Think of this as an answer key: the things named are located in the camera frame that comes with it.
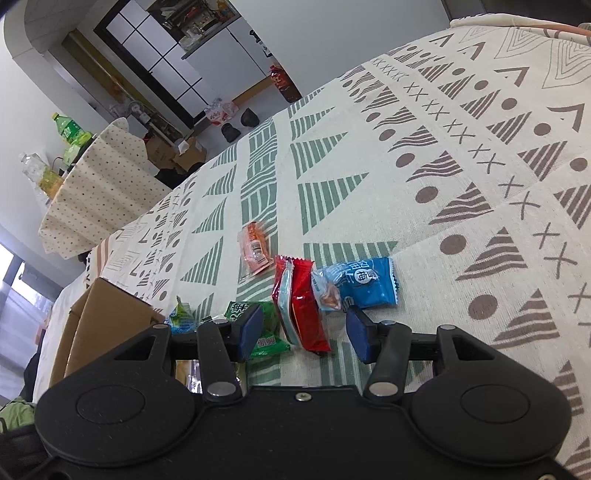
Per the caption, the green snack packet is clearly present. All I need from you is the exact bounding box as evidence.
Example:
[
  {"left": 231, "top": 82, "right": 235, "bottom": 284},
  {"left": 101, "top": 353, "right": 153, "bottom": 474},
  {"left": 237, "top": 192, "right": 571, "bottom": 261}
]
[{"left": 224, "top": 301, "right": 290, "bottom": 362}]

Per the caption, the blue snack packet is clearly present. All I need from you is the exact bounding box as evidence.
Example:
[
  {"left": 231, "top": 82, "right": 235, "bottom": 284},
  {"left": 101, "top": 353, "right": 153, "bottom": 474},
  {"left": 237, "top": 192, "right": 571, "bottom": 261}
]
[{"left": 311, "top": 257, "right": 399, "bottom": 312}]

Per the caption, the red light-blue snack packet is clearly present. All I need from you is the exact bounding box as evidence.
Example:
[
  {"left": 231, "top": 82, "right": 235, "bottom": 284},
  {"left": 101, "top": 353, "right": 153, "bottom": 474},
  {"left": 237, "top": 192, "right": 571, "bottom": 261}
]
[{"left": 271, "top": 255, "right": 331, "bottom": 355}]

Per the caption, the blue green candy packet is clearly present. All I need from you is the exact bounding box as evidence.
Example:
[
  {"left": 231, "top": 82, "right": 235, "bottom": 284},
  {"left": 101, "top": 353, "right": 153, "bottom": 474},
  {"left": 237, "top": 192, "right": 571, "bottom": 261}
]
[{"left": 164, "top": 297, "right": 197, "bottom": 335}]

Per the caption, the orange snack packet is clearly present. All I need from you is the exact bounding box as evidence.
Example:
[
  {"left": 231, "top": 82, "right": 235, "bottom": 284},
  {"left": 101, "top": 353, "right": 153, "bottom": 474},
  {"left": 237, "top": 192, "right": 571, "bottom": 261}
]
[{"left": 238, "top": 222, "right": 273, "bottom": 275}]

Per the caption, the brown cardboard box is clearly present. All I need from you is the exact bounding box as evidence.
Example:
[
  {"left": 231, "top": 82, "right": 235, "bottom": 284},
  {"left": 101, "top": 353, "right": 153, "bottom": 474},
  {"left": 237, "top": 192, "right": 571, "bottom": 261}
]
[{"left": 49, "top": 278, "right": 164, "bottom": 385}]

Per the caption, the patterned bed blanket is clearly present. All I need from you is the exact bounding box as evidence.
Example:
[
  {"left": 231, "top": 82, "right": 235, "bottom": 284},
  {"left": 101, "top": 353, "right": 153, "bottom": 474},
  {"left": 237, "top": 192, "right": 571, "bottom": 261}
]
[{"left": 32, "top": 17, "right": 591, "bottom": 480}]

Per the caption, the small cardboard box on floor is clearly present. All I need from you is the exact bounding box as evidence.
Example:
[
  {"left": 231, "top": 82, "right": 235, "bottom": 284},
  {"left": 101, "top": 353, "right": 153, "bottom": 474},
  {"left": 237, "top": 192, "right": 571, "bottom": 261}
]
[{"left": 145, "top": 137, "right": 207, "bottom": 173}]

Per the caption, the left black slipper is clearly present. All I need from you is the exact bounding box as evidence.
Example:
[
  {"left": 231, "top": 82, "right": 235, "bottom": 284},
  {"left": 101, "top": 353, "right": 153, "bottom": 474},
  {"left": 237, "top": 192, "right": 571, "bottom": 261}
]
[{"left": 221, "top": 123, "right": 242, "bottom": 144}]

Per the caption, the black slipper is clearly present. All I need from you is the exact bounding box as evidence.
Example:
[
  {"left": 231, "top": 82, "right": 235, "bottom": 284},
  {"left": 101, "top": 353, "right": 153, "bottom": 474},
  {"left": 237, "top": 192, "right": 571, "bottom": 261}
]
[
  {"left": 221, "top": 123, "right": 242, "bottom": 144},
  {"left": 240, "top": 108, "right": 260, "bottom": 128}
]

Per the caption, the dotted tablecloth table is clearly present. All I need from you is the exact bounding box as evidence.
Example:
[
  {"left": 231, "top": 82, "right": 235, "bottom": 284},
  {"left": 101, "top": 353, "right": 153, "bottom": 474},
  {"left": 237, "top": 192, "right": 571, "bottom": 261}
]
[{"left": 39, "top": 118, "right": 170, "bottom": 260}]

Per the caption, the right black slipper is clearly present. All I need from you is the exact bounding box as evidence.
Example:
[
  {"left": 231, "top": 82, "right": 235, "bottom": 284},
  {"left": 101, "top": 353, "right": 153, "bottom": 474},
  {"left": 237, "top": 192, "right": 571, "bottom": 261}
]
[{"left": 240, "top": 108, "right": 260, "bottom": 128}]

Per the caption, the water bottle pack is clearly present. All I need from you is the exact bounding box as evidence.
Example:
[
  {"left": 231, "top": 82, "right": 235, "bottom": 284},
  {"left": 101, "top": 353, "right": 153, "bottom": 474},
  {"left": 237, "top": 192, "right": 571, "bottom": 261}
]
[{"left": 204, "top": 98, "right": 238, "bottom": 126}]

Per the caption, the brown oil bottle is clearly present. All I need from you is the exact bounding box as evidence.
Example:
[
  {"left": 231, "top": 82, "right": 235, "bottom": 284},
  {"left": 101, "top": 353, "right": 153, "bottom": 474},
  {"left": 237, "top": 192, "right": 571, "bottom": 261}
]
[{"left": 270, "top": 64, "right": 301, "bottom": 103}]

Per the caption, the green soda bottle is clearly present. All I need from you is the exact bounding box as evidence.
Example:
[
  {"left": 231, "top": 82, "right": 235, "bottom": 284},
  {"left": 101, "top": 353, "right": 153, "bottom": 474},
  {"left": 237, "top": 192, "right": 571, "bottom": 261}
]
[{"left": 52, "top": 112, "right": 93, "bottom": 146}]

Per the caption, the clear plastic bottle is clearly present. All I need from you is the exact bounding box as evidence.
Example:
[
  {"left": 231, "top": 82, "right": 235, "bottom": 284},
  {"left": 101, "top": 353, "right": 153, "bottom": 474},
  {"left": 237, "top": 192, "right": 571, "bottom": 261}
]
[{"left": 19, "top": 153, "right": 48, "bottom": 186}]

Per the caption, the white kitchen cabinet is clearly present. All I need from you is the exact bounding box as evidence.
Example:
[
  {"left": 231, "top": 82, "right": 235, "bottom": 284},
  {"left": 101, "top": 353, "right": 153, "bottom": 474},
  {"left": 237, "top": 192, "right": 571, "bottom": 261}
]
[{"left": 183, "top": 17, "right": 276, "bottom": 103}]

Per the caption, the black framed glass door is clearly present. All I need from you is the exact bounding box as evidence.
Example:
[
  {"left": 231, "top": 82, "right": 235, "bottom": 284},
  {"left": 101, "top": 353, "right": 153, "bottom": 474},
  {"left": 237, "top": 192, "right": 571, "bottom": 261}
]
[{"left": 94, "top": 1, "right": 207, "bottom": 128}]

